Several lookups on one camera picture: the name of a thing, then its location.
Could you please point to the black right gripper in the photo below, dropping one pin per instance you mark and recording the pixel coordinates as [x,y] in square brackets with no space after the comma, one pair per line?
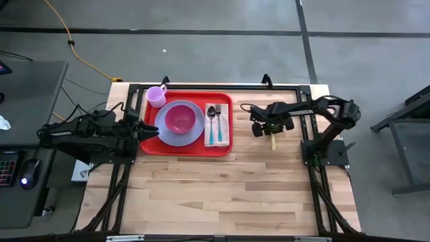
[272,117]

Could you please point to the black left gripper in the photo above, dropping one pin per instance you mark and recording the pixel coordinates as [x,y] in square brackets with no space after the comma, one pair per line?
[138,131]

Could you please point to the pink plastic bowl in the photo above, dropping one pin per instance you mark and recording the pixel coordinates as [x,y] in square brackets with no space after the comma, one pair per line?
[180,119]

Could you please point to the lilac plastic mug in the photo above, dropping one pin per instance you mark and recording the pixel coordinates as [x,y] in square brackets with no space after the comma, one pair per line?
[155,97]

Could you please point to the lilac plastic plate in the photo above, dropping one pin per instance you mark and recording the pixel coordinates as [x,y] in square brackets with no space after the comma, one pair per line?
[188,139]

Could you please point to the beige napkin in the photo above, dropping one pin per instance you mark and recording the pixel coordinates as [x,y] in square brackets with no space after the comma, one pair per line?
[226,117]

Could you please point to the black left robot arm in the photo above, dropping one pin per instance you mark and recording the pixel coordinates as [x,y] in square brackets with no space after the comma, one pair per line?
[67,134]

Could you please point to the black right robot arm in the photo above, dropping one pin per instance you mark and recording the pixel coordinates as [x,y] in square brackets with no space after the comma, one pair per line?
[336,131]

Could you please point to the red plastic tray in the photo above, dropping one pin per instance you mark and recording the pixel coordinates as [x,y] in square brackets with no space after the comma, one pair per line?
[188,152]

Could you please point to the grey desk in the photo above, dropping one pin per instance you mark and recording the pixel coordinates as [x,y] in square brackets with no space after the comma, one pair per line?
[33,94]

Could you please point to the black computer mouse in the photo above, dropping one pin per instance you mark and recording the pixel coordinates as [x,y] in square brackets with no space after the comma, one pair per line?
[30,171]

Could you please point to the dark metal stand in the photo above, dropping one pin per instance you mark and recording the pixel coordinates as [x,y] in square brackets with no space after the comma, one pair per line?
[408,161]

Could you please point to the white tissue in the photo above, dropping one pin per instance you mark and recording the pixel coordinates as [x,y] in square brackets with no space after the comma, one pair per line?
[4,123]

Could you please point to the backlit keyboard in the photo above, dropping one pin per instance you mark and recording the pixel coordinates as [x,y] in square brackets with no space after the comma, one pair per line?
[7,171]

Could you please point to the device with red screen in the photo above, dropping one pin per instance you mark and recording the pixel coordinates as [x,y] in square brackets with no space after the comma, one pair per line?
[4,69]

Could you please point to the black frame clamp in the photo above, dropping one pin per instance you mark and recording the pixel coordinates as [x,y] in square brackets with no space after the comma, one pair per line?
[165,80]
[267,81]

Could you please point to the black metal table frame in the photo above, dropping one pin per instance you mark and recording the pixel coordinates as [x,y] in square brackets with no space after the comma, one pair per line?
[218,87]

